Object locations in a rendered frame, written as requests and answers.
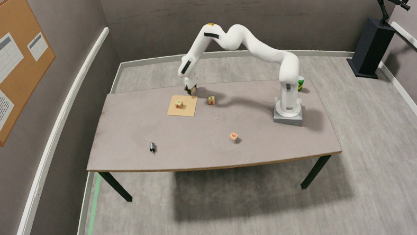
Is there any tan flat mat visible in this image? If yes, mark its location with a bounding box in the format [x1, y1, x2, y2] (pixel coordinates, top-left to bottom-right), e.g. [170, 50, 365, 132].
[167, 95, 198, 116]

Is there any green drink can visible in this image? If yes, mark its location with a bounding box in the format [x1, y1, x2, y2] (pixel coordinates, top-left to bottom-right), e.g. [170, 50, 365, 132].
[298, 76, 304, 91]

